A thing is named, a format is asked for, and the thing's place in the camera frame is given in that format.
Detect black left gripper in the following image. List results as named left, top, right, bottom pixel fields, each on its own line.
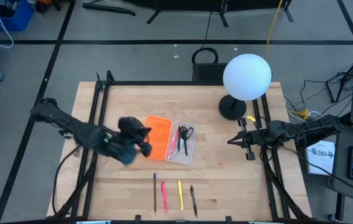
left=109, top=116, right=153, bottom=166

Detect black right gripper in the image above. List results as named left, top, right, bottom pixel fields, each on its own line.
left=227, top=118, right=270, bottom=161

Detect pink pencil with yellow eraser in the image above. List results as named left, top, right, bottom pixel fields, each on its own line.
left=167, top=126, right=179, bottom=160

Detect black-handled scissors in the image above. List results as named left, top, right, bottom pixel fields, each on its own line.
left=177, top=125, right=195, bottom=157

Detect brown pencil with blue eraser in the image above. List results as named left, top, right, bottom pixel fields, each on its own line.
left=153, top=172, right=158, bottom=216

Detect pink highlighter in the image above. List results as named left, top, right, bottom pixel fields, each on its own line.
left=160, top=180, right=169, bottom=214

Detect black pen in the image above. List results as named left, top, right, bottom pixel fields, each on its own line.
left=189, top=184, right=199, bottom=218

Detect yellow highlighter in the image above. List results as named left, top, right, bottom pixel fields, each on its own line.
left=177, top=179, right=185, bottom=212

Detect orange plastic box lid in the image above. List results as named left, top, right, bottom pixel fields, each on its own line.
left=144, top=115, right=173, bottom=161

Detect clear plastic supply box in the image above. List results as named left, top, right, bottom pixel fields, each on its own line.
left=165, top=120, right=197, bottom=166

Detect black perforated box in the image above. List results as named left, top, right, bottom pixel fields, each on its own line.
left=192, top=63, right=228, bottom=82

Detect black round lamp base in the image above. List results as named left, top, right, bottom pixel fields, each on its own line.
left=218, top=94, right=248, bottom=121

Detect white globe lamp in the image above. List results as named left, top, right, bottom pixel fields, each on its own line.
left=222, top=53, right=273, bottom=102

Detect white printed booklet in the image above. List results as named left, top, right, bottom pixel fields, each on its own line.
left=306, top=140, right=336, bottom=176

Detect black stand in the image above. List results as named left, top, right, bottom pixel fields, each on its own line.
left=123, top=0, right=295, bottom=28

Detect orange shop vacuum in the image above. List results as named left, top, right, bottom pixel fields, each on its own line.
left=35, top=0, right=62, bottom=14

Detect blue plastic bin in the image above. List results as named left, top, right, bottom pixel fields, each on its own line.
left=0, top=0, right=35, bottom=32

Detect black aluminium table frame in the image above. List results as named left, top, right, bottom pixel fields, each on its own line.
left=47, top=70, right=314, bottom=224

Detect long black cable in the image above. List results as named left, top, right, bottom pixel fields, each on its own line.
left=280, top=146, right=353, bottom=200

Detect thick black cable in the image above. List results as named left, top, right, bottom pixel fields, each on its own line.
left=51, top=145, right=82, bottom=215

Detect black cable loop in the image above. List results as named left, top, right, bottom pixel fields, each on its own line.
left=191, top=47, right=219, bottom=65

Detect black cable bundle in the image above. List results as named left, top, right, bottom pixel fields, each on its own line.
left=283, top=62, right=353, bottom=125

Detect thin black cable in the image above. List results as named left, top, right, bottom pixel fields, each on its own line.
left=205, top=11, right=214, bottom=49

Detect yellow floor cable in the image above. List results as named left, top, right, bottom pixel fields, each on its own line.
left=265, top=0, right=285, bottom=60

